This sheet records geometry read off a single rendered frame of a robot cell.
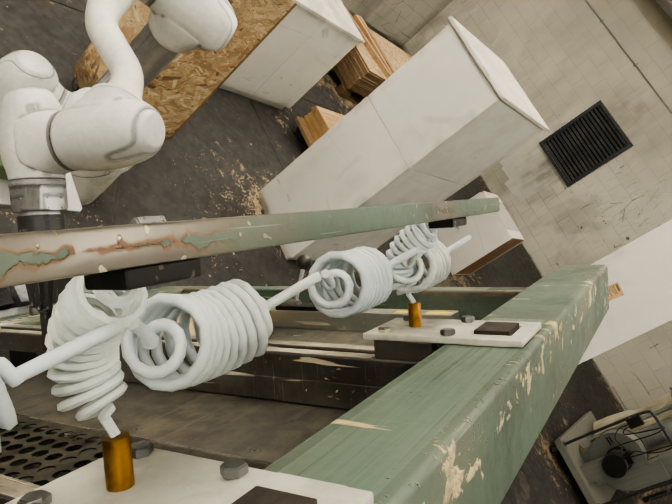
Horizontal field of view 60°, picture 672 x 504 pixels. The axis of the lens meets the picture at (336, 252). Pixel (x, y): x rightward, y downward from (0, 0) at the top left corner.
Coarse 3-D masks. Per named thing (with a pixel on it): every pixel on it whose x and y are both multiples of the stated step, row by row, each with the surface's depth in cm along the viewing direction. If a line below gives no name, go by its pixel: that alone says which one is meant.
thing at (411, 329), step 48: (432, 240) 70; (0, 336) 114; (192, 336) 95; (384, 336) 70; (432, 336) 67; (480, 336) 65; (528, 336) 64; (240, 384) 84; (288, 384) 80; (336, 384) 76; (384, 384) 73
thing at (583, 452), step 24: (648, 408) 587; (576, 432) 582; (600, 432) 601; (624, 432) 547; (648, 432) 554; (576, 456) 548; (600, 456) 546; (624, 456) 520; (648, 456) 542; (576, 480) 532; (600, 480) 548; (624, 480) 534; (648, 480) 523
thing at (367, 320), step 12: (276, 312) 134; (288, 312) 133; (300, 312) 131; (312, 312) 129; (372, 312) 123; (384, 312) 122; (456, 312) 116; (276, 324) 135; (288, 324) 133; (300, 324) 131; (312, 324) 130; (324, 324) 128; (336, 324) 127; (348, 324) 125; (360, 324) 124; (372, 324) 122
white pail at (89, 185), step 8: (120, 168) 275; (128, 168) 280; (72, 176) 278; (80, 176) 276; (88, 176) 276; (96, 176) 277; (104, 176) 278; (112, 176) 281; (80, 184) 280; (88, 184) 280; (96, 184) 281; (104, 184) 284; (80, 192) 284; (88, 192) 285; (96, 192) 288; (80, 200) 288; (88, 200) 292
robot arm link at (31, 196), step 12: (24, 180) 97; (36, 180) 98; (48, 180) 99; (60, 180) 101; (12, 192) 98; (24, 192) 97; (36, 192) 98; (48, 192) 99; (60, 192) 101; (12, 204) 99; (24, 204) 97; (36, 204) 98; (48, 204) 99; (60, 204) 101
